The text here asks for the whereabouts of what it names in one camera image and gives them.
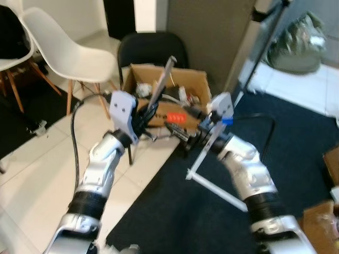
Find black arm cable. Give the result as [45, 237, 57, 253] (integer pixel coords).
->
[230, 113, 277, 162]
[70, 93, 114, 183]

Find white shell chair wooden legs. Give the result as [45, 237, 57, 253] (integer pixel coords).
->
[21, 6, 120, 120]
[0, 16, 39, 114]

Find white metal frame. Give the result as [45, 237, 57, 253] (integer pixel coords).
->
[185, 122, 248, 212]

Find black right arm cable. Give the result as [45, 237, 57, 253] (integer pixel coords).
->
[230, 113, 277, 162]

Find cardboard box with red sticker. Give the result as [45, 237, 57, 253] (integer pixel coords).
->
[123, 63, 212, 132]

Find long grey strip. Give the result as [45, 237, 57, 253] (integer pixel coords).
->
[146, 56, 178, 113]

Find plain brown cardboard box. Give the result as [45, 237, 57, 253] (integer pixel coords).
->
[299, 201, 339, 254]

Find dark floor rug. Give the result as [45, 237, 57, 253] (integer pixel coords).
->
[0, 79, 70, 159]

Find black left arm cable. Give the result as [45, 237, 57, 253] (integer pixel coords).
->
[70, 93, 114, 183]

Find black bag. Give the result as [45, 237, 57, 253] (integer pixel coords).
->
[0, 5, 31, 60]

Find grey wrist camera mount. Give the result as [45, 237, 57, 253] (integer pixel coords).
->
[109, 90, 140, 144]
[204, 93, 235, 153]

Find dark blue carpet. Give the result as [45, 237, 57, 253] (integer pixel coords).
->
[106, 90, 339, 254]

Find small white floor object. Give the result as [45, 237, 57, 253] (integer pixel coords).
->
[32, 121, 48, 134]

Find olive green bag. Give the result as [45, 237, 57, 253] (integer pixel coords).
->
[267, 13, 327, 74]

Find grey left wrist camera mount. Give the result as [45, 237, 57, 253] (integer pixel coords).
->
[109, 90, 140, 144]

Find black chair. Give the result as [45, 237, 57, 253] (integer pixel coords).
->
[118, 32, 189, 166]

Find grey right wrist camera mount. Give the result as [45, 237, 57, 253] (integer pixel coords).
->
[204, 93, 235, 153]

